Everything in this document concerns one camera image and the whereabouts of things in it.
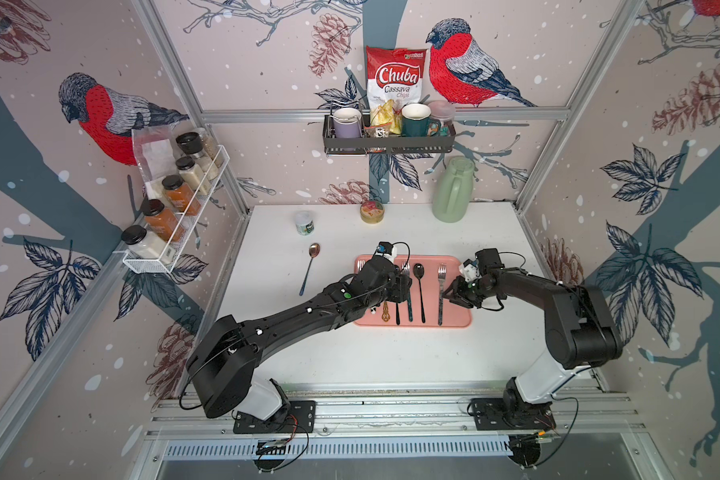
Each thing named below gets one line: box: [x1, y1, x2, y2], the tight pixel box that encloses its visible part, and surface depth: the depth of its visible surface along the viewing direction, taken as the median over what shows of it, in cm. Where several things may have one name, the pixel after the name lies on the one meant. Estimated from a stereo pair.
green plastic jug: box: [432, 156, 475, 224], surface depth 103 cm
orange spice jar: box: [142, 199, 185, 243], surface depth 68 cm
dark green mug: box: [401, 103, 442, 137], surface depth 85 cm
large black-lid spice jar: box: [176, 131, 214, 179], surface depth 81 cm
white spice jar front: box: [121, 225, 176, 264], surface depth 62 cm
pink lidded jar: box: [428, 100, 456, 137], surface depth 87 cm
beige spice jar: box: [175, 156, 209, 195], surface depth 78 cm
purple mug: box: [333, 107, 362, 139], surface depth 85 cm
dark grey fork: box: [437, 264, 447, 326], surface depth 102 cm
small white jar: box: [295, 211, 315, 236], surface depth 113 cm
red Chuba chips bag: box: [365, 46, 427, 115], surface depth 81 cm
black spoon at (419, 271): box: [413, 263, 426, 324], surface depth 102 cm
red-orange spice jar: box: [162, 174, 201, 216], surface depth 73 cm
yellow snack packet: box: [370, 99, 402, 135], surface depth 87 cm
